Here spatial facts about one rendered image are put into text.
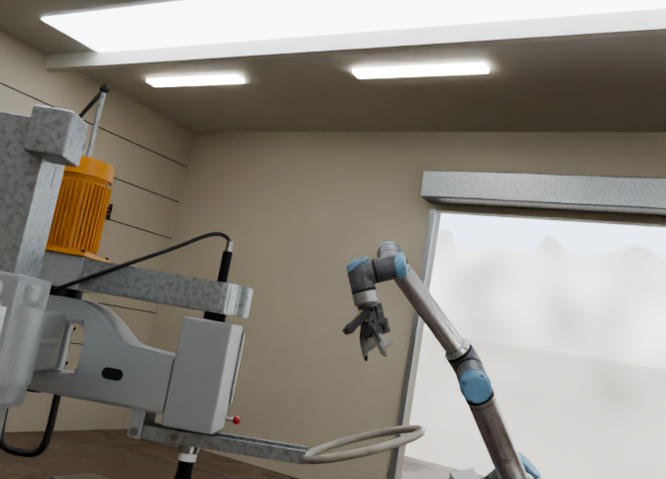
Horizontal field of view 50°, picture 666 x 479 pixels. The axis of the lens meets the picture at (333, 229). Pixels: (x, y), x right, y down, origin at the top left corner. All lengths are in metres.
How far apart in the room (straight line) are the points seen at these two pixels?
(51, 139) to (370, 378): 5.95
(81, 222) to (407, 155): 5.56
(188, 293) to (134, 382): 0.39
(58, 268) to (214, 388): 0.77
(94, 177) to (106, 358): 0.73
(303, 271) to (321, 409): 1.59
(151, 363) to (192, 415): 0.25
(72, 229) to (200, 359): 0.73
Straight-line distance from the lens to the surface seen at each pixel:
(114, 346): 2.89
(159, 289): 2.83
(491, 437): 2.95
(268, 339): 8.52
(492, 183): 7.33
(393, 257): 2.60
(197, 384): 2.78
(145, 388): 2.85
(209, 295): 2.78
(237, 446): 2.82
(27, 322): 2.36
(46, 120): 2.34
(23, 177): 2.40
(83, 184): 3.03
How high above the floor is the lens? 1.52
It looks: 9 degrees up
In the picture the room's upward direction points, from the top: 10 degrees clockwise
